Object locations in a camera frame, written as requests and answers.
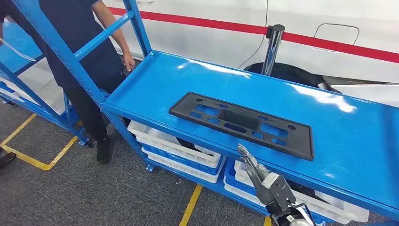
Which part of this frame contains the person's left hand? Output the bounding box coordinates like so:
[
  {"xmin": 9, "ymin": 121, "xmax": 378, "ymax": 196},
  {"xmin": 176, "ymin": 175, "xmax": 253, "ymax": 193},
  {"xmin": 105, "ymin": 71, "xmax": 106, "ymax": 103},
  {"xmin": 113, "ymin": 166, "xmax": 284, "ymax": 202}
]
[{"xmin": 122, "ymin": 49, "xmax": 136, "ymax": 73}]

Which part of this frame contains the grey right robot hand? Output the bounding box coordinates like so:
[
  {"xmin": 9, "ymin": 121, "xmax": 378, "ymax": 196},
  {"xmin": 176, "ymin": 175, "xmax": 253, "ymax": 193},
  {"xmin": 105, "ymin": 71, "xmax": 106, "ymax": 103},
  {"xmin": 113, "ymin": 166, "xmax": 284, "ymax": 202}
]
[{"xmin": 237, "ymin": 144, "xmax": 276, "ymax": 207}]

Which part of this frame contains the black plastic mounting plate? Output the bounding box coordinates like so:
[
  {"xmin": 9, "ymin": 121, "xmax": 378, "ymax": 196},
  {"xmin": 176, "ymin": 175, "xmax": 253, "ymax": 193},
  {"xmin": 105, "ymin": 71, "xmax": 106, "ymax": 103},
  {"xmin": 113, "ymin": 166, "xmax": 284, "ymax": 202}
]
[{"xmin": 168, "ymin": 92, "xmax": 315, "ymax": 162}]

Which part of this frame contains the black part in crate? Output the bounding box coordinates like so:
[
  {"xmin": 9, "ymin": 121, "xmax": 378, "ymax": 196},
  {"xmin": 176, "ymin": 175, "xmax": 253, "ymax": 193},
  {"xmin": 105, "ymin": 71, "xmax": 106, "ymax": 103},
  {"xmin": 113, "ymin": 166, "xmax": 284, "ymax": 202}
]
[
  {"xmin": 176, "ymin": 137, "xmax": 205, "ymax": 153},
  {"xmin": 285, "ymin": 180, "xmax": 331, "ymax": 203}
]

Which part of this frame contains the blue metal shelf rack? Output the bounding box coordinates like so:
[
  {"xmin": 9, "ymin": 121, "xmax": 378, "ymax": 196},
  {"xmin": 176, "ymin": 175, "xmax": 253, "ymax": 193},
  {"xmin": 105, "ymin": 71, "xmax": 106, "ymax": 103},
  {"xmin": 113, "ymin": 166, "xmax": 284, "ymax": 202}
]
[
  {"xmin": 0, "ymin": 18, "xmax": 94, "ymax": 149},
  {"xmin": 12, "ymin": 0, "xmax": 399, "ymax": 226}
]

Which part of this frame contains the white plastic crate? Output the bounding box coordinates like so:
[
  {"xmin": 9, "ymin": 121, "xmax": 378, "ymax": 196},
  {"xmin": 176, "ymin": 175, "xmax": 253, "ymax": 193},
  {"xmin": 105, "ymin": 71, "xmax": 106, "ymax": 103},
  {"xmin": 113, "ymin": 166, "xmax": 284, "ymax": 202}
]
[
  {"xmin": 233, "ymin": 160, "xmax": 370, "ymax": 225},
  {"xmin": 142, "ymin": 148, "xmax": 227, "ymax": 184},
  {"xmin": 0, "ymin": 57, "xmax": 72, "ymax": 116},
  {"xmin": 128, "ymin": 120, "xmax": 222, "ymax": 169},
  {"xmin": 223, "ymin": 184, "xmax": 269, "ymax": 208}
]

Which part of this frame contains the blue plastic crate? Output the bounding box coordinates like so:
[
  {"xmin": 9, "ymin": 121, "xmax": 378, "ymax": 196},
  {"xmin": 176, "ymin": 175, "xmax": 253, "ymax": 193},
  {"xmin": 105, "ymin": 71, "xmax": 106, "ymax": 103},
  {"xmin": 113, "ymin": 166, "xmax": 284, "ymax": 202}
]
[
  {"xmin": 142, "ymin": 144, "xmax": 224, "ymax": 176},
  {"xmin": 223, "ymin": 157, "xmax": 327, "ymax": 225}
]

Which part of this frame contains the person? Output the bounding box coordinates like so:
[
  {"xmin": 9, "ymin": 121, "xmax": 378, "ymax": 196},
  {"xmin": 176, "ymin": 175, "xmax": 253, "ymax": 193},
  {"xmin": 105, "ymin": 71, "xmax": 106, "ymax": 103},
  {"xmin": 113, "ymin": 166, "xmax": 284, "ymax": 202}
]
[{"xmin": 0, "ymin": 0, "xmax": 136, "ymax": 164}]

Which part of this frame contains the white car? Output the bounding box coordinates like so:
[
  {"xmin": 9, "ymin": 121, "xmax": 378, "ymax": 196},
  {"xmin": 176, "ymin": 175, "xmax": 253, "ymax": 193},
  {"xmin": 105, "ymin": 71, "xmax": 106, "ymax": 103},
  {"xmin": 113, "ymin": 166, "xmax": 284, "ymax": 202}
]
[{"xmin": 93, "ymin": 0, "xmax": 399, "ymax": 108}]

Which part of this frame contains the red barrier belt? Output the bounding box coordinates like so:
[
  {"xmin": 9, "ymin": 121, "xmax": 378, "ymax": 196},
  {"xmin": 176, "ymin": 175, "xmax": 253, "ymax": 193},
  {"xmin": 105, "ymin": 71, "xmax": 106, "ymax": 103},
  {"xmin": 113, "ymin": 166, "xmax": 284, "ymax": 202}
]
[{"xmin": 107, "ymin": 7, "xmax": 399, "ymax": 65}]

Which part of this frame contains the black car tyre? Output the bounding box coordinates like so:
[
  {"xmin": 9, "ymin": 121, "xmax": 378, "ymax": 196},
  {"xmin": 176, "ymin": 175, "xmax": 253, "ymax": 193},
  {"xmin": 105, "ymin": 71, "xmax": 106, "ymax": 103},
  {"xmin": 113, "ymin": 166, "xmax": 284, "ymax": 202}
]
[{"xmin": 244, "ymin": 62, "xmax": 342, "ymax": 94}]

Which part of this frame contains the yellow floor tape outline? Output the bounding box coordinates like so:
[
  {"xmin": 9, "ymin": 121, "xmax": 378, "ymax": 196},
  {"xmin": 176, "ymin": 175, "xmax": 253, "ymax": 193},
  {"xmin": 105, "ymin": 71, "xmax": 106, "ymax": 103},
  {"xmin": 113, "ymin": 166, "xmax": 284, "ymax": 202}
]
[{"xmin": 0, "ymin": 113, "xmax": 79, "ymax": 171}]

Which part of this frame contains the person's black shoe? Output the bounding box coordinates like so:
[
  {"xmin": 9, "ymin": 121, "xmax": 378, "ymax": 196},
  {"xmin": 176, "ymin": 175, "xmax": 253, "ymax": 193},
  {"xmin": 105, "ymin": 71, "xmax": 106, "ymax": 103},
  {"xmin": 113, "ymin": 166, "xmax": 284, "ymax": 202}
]
[{"xmin": 0, "ymin": 152, "xmax": 17, "ymax": 170}]

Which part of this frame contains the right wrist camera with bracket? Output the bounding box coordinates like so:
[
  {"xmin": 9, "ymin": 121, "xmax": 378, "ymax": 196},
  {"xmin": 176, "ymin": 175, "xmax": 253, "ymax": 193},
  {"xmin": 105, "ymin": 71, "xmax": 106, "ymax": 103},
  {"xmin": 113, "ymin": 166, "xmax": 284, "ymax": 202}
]
[{"xmin": 263, "ymin": 172, "xmax": 297, "ymax": 216}]

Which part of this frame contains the chrome stanchion post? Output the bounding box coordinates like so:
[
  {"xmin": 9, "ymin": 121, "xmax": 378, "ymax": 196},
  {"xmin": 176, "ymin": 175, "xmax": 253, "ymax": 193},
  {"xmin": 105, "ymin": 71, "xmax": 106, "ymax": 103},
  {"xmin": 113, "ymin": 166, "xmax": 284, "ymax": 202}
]
[{"xmin": 261, "ymin": 24, "xmax": 286, "ymax": 76}]

